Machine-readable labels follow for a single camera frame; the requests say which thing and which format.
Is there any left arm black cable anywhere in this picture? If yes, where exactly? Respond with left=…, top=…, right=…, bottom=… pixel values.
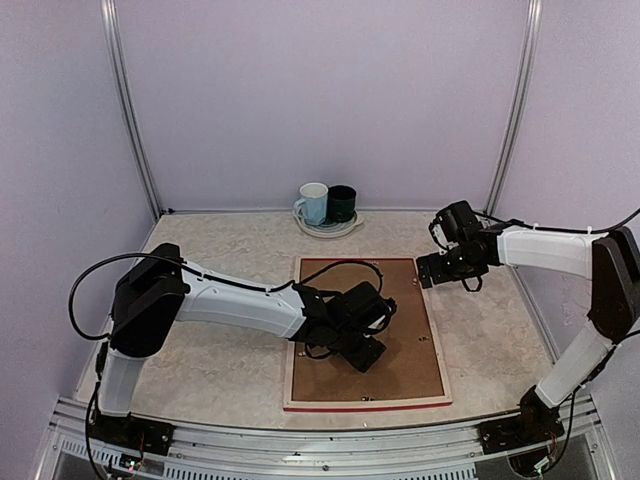
left=68, top=253, right=386, bottom=341

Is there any dark green mug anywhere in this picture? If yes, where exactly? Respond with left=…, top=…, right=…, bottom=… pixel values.
left=327, top=185, right=357, bottom=223

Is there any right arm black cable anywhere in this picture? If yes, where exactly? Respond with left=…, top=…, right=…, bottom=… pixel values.
left=474, top=208, right=640, bottom=236

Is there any left aluminium corner post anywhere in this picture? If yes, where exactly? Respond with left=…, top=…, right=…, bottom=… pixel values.
left=100, top=0, right=164, bottom=221

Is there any right aluminium corner post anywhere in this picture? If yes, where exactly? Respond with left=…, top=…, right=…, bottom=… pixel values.
left=483, top=0, right=543, bottom=215

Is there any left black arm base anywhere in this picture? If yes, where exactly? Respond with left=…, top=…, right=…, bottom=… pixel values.
left=88, top=413, right=175, bottom=456

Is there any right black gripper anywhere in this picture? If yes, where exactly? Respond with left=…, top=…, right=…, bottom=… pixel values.
left=417, top=244, right=483, bottom=288

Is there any brown backing board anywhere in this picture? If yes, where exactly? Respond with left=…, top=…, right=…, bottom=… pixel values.
left=290, top=258, right=446, bottom=402

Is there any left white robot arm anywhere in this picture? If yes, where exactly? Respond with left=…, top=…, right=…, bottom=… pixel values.
left=98, top=243, right=397, bottom=445

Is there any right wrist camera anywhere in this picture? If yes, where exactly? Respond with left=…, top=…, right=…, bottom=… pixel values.
left=428, top=221, right=449, bottom=251

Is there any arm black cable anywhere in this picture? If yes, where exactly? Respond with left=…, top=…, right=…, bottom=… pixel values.
left=68, top=253, right=386, bottom=341
left=474, top=208, right=640, bottom=236

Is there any aluminium corner post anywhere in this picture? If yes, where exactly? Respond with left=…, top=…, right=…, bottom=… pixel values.
left=483, top=0, right=543, bottom=215
left=100, top=0, right=164, bottom=221

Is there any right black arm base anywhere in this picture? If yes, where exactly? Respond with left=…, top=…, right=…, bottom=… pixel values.
left=478, top=386, right=565, bottom=455

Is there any light blue mug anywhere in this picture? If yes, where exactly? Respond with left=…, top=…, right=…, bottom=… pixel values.
left=293, top=182, right=329, bottom=226

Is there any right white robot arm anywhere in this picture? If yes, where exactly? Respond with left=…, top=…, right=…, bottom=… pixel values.
left=416, top=200, right=639, bottom=409

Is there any red and wood picture frame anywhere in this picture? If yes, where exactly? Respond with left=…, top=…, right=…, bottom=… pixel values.
left=282, top=255, right=453, bottom=414

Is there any white plate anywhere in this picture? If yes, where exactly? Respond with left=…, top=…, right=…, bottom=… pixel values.
left=292, top=209, right=364, bottom=240

